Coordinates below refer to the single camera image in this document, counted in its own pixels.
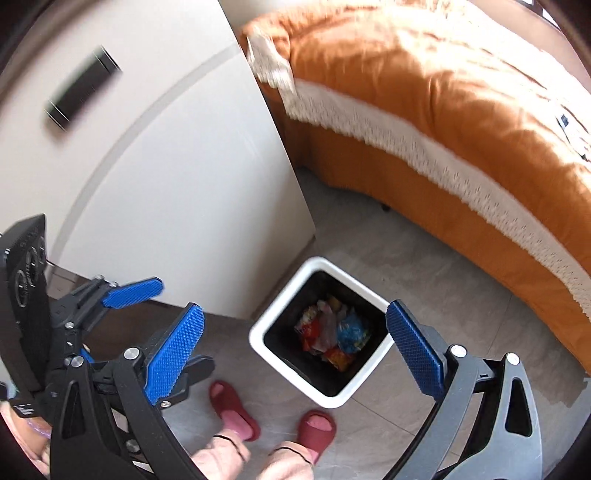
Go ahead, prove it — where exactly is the red white snack wrapper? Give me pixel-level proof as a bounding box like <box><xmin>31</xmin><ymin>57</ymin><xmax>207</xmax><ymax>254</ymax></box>
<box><xmin>294</xmin><ymin>300</ymin><xmax>338</xmax><ymax>355</ymax></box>

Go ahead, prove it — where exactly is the white square trash bin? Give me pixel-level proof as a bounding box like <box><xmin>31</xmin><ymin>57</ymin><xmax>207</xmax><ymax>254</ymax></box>
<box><xmin>249</xmin><ymin>257</ymin><xmax>394</xmax><ymax>409</ymax></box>

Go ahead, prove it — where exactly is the blue snack bag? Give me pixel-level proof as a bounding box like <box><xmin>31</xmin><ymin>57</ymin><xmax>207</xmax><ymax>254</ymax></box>
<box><xmin>337</xmin><ymin>313</ymin><xmax>370</xmax><ymax>355</ymax></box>

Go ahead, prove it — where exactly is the left red slipper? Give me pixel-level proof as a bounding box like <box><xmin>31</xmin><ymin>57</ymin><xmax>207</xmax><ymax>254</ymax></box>
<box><xmin>209</xmin><ymin>380</ymin><xmax>260</xmax><ymax>442</ymax></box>

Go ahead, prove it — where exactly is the white nightstand cabinet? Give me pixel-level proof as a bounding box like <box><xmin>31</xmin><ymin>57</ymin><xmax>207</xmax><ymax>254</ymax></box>
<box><xmin>1</xmin><ymin>1</ymin><xmax>315</xmax><ymax>319</ymax></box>

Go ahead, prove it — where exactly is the orange covered bed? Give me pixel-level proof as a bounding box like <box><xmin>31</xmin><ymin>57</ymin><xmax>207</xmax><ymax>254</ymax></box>
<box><xmin>238</xmin><ymin>1</ymin><xmax>590</xmax><ymax>367</ymax></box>

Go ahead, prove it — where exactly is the black camera module left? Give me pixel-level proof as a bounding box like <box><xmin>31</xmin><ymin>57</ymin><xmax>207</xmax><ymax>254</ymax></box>
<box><xmin>1</xmin><ymin>214</ymin><xmax>52</xmax><ymax>398</ymax></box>

